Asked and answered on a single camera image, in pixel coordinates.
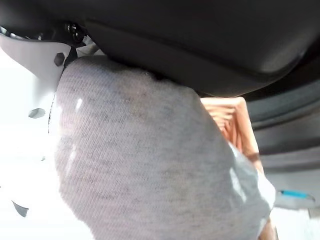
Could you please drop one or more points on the rectangular wicker laundry basket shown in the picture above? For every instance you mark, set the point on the rectangular wicker laundry basket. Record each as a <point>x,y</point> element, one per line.
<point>232,120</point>

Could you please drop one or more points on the light grey garment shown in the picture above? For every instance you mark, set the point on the light grey garment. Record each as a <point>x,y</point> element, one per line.
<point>150,150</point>

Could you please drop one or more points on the grey front-loading washing machine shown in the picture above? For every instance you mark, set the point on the grey front-loading washing machine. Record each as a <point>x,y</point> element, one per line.
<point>287,120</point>

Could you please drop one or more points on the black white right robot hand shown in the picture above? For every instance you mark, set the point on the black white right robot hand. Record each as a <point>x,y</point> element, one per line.
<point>175,30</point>

